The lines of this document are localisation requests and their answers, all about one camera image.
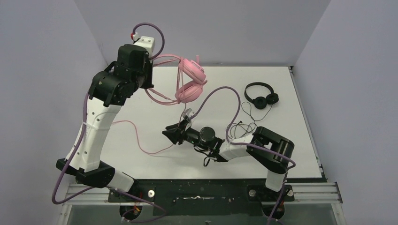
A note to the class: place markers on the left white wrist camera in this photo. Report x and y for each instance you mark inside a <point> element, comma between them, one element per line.
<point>143,41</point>

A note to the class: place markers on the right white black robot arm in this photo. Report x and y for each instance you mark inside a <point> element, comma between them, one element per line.
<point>270,149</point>

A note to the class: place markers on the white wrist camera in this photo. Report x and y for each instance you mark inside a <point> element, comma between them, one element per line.
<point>143,41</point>
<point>188,114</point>

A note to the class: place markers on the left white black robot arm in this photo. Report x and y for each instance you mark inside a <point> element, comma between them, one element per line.
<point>107,93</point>

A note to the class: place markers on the black on-ear headphones with cable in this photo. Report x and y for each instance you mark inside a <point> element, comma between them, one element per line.
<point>260,102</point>

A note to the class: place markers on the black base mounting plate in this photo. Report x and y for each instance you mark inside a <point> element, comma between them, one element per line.
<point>207,197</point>

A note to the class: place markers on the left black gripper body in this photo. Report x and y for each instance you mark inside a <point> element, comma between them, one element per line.
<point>149,76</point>

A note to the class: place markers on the pink over-ear headphones with cable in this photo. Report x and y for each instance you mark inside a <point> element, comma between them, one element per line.
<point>190,81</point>

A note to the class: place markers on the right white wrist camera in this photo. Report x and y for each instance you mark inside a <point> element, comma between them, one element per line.
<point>188,114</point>

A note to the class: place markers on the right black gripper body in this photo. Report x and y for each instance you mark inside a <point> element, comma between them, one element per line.
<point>192,135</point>

